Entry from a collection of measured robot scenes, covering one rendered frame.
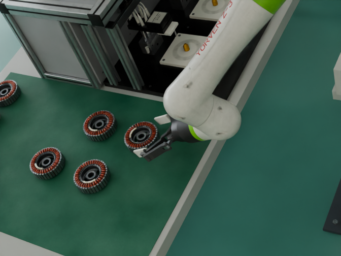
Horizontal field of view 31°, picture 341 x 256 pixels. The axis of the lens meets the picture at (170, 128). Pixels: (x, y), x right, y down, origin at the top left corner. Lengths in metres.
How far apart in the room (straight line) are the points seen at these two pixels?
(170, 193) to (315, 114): 1.23
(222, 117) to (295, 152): 1.20
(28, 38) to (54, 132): 0.35
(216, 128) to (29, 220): 0.69
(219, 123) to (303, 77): 1.50
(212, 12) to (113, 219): 0.88
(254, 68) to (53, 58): 0.72
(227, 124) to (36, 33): 0.86
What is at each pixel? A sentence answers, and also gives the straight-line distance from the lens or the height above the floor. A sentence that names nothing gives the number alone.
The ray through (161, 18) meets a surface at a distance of 2.13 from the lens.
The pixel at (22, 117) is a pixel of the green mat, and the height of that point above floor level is 0.75.
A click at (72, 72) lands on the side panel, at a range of 2.28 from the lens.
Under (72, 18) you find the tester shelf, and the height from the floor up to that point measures 1.09.
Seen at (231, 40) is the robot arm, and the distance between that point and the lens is 1.53.
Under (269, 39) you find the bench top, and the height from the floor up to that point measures 0.75.
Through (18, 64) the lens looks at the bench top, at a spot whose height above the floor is 0.75.
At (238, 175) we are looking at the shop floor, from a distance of 2.76.
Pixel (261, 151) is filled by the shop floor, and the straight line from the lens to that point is 2.82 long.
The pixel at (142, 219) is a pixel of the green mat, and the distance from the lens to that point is 1.82.
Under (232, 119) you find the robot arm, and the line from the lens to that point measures 1.63.
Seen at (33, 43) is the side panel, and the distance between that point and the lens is 2.28.
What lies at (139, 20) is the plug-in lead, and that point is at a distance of 2.14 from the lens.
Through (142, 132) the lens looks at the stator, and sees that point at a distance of 1.98.
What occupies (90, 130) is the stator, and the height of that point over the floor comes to 0.78.
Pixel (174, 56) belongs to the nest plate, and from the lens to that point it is 2.18.
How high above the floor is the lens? 2.19
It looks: 46 degrees down
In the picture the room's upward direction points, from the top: 24 degrees counter-clockwise
